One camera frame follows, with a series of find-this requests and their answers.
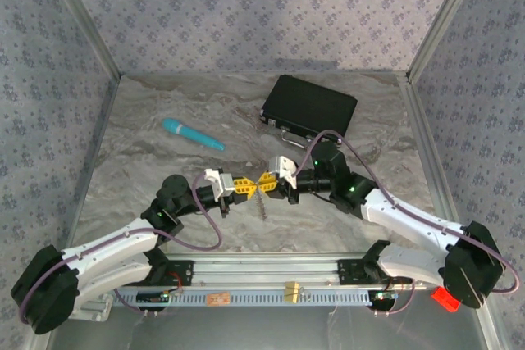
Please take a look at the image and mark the aluminium bracket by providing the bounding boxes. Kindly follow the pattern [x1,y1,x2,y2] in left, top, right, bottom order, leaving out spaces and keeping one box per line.
[71,292,114,322]

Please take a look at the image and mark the teal plastic marker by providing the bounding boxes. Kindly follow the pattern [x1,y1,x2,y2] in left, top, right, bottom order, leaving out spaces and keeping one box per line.
[162,117,227,152]

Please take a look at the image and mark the red plastic block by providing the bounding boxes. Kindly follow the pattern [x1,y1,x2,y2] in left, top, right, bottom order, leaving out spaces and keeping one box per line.
[431,286,460,313]

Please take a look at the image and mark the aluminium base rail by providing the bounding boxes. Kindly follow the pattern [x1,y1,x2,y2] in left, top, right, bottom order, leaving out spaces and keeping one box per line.
[163,253,395,288]

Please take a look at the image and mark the aluminium table side rail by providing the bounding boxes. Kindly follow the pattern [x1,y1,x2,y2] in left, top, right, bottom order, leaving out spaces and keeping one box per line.
[397,73,508,350]
[43,75,122,350]

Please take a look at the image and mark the grey slotted cable duct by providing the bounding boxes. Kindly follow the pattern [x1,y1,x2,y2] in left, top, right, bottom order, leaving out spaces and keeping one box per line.
[110,284,427,308]

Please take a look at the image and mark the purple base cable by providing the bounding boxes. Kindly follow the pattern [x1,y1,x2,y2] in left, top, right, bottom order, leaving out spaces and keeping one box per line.
[371,282,416,317]
[113,288,184,317]

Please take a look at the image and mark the black case with metal handle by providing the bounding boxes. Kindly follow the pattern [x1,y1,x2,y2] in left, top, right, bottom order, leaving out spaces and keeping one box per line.
[258,74,358,149]

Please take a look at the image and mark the aluminium frame post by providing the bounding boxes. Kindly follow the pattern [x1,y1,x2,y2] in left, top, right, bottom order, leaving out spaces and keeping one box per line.
[404,0,490,84]

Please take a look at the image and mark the black mounting plate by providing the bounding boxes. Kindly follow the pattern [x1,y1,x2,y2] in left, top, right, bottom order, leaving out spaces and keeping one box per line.
[336,243,395,285]
[147,249,194,288]

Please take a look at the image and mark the metal spring keychain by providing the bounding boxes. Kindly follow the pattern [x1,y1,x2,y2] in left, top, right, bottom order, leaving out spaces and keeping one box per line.
[254,192,267,222]

